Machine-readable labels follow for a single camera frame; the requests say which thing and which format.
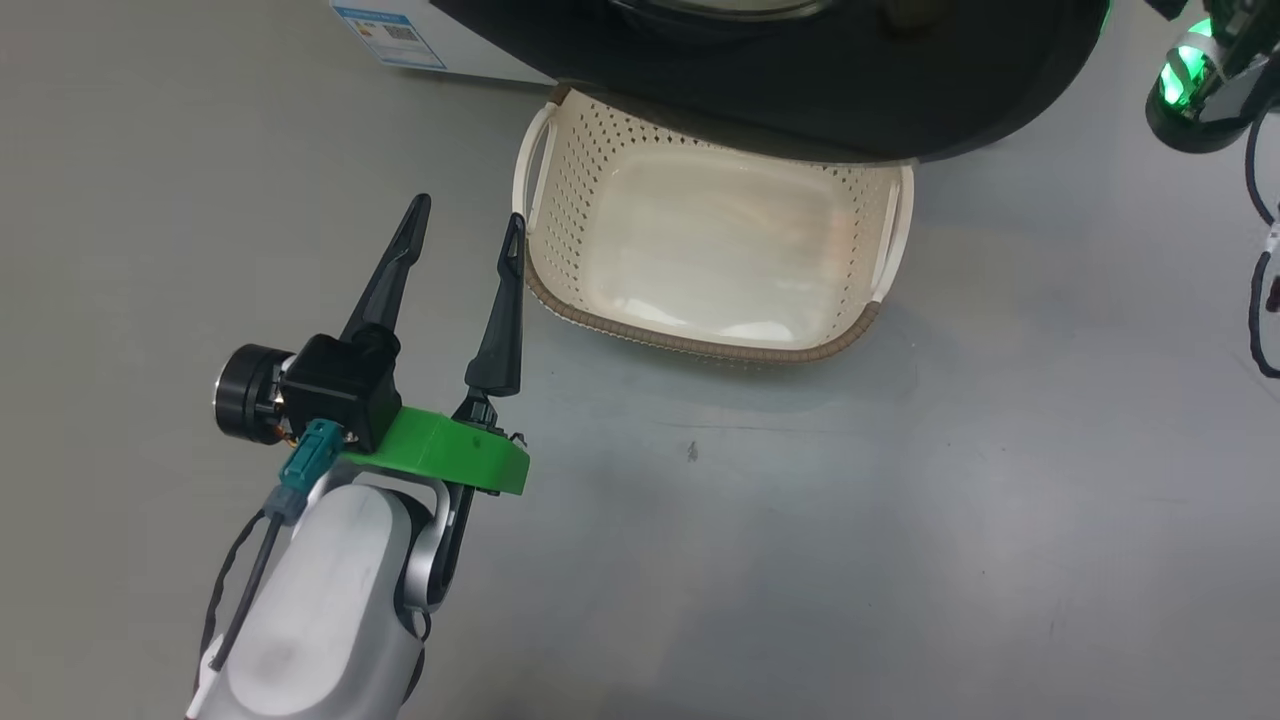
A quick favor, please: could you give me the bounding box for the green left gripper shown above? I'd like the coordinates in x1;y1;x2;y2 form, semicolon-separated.
340;193;531;498

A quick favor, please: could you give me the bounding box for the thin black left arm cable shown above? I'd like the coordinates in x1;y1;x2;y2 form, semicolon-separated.
192;510;269;701

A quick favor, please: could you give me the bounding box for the black round washing machine door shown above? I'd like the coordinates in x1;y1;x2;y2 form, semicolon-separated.
430;0;1113;163

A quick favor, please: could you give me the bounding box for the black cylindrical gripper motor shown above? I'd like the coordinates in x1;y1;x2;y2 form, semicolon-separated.
213;344;296;446
1145;85;1261;156

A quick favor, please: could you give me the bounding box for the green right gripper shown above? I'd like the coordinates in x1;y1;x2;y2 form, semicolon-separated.
1143;0;1227;109

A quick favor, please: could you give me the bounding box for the black cylindrical left gripper motor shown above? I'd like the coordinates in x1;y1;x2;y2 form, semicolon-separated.
213;344;296;446

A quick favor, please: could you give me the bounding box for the white washing machine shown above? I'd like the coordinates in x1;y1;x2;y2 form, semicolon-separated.
328;0;561;86

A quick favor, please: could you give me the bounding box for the cream perforated laundry basket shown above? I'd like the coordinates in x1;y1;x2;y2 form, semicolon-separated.
512;85;916;363

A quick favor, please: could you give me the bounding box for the blue white energy label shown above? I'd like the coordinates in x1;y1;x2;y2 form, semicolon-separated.
330;5;447;71

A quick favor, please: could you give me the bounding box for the black cable with teal connector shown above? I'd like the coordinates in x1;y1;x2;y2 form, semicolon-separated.
205;418;346;673

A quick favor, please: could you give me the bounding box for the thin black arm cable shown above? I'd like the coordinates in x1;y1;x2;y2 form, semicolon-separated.
1244;108;1280;381
192;510;269;701

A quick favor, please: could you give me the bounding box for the black cylindrical right gripper motor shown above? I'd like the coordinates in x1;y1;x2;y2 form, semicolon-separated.
1145;85;1261;156

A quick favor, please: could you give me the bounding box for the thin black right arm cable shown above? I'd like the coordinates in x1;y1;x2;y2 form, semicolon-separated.
1244;108;1280;381

